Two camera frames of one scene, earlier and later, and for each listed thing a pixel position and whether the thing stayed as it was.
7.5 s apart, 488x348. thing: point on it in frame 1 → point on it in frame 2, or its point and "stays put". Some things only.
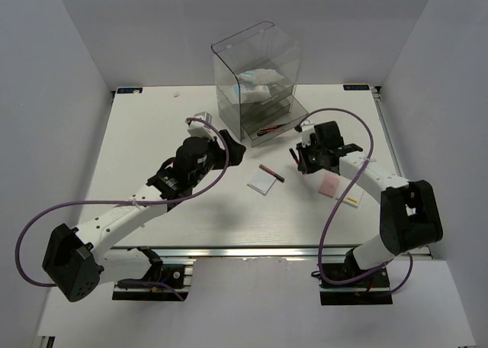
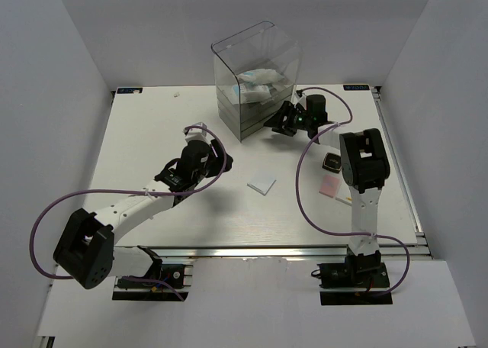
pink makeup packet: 329,185 stays put
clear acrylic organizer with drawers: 258,74 stays put
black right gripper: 304,165 → 280,126
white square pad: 261,182 stays put
